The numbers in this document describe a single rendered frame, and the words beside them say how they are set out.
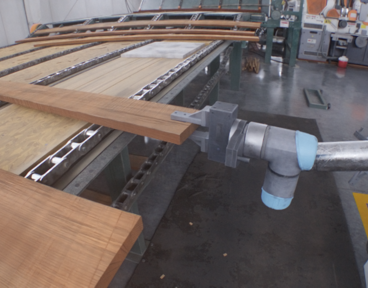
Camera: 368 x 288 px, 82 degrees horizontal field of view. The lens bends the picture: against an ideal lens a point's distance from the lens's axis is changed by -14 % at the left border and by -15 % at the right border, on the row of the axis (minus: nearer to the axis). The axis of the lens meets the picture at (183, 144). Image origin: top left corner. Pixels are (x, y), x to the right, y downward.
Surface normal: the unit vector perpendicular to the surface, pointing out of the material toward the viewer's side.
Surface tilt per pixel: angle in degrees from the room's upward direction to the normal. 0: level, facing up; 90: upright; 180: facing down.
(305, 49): 90
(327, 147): 31
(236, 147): 23
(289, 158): 90
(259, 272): 0
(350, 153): 48
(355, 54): 90
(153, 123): 0
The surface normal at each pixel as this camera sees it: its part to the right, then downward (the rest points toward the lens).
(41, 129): -0.02, -0.86
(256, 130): -0.21, -0.56
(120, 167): -0.31, 0.49
